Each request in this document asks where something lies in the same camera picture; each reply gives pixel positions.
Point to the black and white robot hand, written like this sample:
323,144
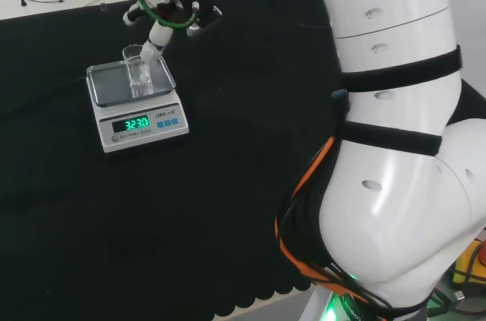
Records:
159,38

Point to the small clear glass beaker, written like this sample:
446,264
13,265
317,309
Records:
138,84

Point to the white electronic balance steel pan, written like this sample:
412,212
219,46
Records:
140,131

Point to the black bench cloth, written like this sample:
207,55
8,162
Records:
190,222

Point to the yellow stop button box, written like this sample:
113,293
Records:
471,264

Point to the silver usb plug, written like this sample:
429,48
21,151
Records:
459,295

